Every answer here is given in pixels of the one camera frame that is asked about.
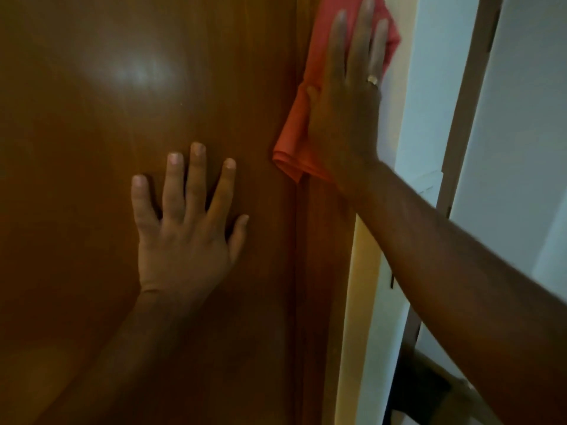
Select orange cleaning cloth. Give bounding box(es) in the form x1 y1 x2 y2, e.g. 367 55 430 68
272 0 402 184

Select cream door frame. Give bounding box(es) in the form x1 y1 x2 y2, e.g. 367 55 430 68
321 0 444 425

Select person's right forearm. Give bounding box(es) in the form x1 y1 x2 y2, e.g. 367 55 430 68
352 160 567 425

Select brown wooden door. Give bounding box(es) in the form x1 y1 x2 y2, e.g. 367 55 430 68
0 0 357 425

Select person's left hand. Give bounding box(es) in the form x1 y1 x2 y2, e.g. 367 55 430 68
131 142 250 301

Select person's right hand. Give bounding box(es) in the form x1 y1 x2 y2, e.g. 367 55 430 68
305 0 390 197

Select person's left forearm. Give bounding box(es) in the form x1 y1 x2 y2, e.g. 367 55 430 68
33 290 211 425

